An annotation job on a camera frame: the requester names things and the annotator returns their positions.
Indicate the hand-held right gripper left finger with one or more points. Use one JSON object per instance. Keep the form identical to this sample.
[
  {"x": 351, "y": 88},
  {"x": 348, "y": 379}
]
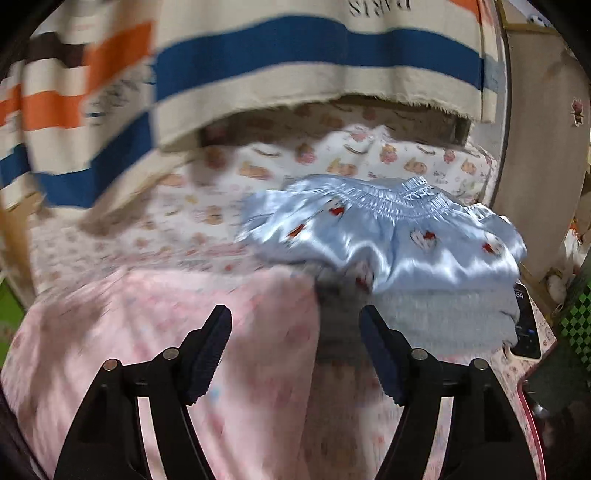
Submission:
[{"x": 210, "y": 360}]

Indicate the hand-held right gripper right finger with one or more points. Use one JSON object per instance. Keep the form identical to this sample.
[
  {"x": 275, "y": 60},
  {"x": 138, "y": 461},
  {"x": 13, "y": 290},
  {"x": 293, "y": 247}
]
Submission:
[{"x": 378, "y": 355}]

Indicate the pink printed pants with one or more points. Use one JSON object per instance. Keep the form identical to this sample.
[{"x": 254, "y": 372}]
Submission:
[{"x": 138, "y": 323}]

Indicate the light blue satin pants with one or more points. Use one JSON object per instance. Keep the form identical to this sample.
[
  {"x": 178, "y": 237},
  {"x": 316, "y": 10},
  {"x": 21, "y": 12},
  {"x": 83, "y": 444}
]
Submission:
[{"x": 369, "y": 230}]

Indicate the pale blue folded fleece cloth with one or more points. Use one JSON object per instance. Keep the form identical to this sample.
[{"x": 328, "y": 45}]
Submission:
[{"x": 443, "y": 318}]

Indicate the printed bed sheet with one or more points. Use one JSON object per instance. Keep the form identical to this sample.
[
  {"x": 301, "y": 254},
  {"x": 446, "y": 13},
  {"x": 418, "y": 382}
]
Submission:
[{"x": 184, "y": 217}]

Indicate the smartphone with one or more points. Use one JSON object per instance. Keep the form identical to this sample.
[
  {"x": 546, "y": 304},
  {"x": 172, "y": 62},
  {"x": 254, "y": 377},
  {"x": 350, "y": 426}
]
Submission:
[{"x": 526, "y": 323}]

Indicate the green checkered cloth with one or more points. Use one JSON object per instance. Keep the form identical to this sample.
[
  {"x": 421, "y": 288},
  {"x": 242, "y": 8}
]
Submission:
[{"x": 572, "y": 332}]

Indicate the white orange plush toy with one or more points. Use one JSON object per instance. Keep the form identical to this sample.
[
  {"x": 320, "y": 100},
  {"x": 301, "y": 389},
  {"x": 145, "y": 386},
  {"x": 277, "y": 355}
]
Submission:
[{"x": 565, "y": 263}]

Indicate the wooden cabinet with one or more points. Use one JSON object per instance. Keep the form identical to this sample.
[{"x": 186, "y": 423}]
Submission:
[{"x": 535, "y": 138}]

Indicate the striped hanging blanket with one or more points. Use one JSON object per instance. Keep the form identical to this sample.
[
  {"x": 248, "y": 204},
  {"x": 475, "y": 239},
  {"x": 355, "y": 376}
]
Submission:
[{"x": 277, "y": 60}]

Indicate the small cartoon sticker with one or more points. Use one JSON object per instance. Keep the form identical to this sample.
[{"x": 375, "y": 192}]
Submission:
[{"x": 577, "y": 110}]

